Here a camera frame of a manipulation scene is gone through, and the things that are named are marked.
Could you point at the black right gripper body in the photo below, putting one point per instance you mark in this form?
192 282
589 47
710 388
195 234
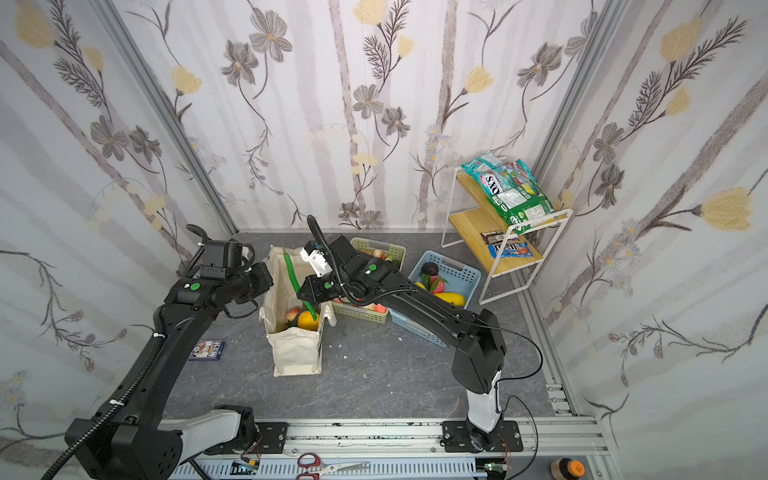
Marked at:
335 253

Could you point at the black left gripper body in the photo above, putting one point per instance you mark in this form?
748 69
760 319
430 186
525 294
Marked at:
212 254

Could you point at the light green plastic basket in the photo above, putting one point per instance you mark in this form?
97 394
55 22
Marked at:
375 313

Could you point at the long green toy bean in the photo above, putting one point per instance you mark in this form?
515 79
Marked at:
295 284

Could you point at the orange yellow toy pumpkin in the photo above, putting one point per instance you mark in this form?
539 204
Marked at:
308 321

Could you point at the cream canvas grocery bag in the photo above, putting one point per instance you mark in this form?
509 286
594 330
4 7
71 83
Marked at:
294 328

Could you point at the light blue plastic basket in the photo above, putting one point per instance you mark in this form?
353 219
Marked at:
461 279

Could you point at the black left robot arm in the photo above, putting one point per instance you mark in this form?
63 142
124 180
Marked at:
124 439

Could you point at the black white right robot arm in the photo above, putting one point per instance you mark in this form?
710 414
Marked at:
479 354

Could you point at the brown candy bag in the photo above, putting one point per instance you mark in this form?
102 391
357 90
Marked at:
497 237

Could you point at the green snack bag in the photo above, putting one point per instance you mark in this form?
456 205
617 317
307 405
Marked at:
511 190

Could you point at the blue playing cards box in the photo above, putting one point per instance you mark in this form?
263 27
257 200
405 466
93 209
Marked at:
207 350

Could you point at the dark brown toy fruit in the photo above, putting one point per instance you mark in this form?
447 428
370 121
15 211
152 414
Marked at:
430 269

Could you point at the white metal wooden shelf rack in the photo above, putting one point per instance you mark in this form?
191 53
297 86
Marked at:
511 259

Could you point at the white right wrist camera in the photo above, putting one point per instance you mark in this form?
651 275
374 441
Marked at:
312 255

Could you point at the red handled scissors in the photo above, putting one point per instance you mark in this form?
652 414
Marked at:
312 467

